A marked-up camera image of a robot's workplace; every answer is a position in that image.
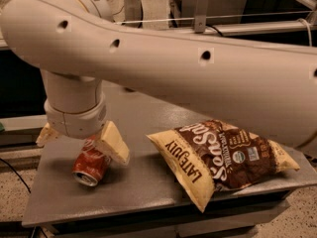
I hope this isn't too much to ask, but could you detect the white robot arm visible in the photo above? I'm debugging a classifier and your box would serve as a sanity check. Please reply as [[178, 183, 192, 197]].
[[1, 0, 317, 156]]

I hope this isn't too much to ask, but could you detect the grey metal rail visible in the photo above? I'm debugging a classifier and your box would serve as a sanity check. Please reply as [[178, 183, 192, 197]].
[[204, 19, 317, 37]]

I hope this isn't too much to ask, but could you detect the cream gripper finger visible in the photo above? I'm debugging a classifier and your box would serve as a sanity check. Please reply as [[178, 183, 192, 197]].
[[36, 123, 59, 147], [95, 121, 130, 166]]

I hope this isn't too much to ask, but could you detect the black floor cable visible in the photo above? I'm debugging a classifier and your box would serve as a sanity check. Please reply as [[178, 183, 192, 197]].
[[0, 157, 32, 194]]

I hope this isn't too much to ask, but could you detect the red coke can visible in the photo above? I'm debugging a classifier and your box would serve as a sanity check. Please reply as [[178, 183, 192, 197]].
[[72, 136, 111, 186]]

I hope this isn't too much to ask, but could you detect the right metal rail bracket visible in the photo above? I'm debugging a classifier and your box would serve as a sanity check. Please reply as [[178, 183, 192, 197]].
[[193, 0, 209, 34]]

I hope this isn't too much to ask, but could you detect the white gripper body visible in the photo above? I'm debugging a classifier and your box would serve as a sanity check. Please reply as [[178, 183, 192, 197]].
[[45, 94, 106, 139]]

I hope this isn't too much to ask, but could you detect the brown yellow chip bag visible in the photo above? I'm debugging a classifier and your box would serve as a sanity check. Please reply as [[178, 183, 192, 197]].
[[149, 120, 299, 211]]

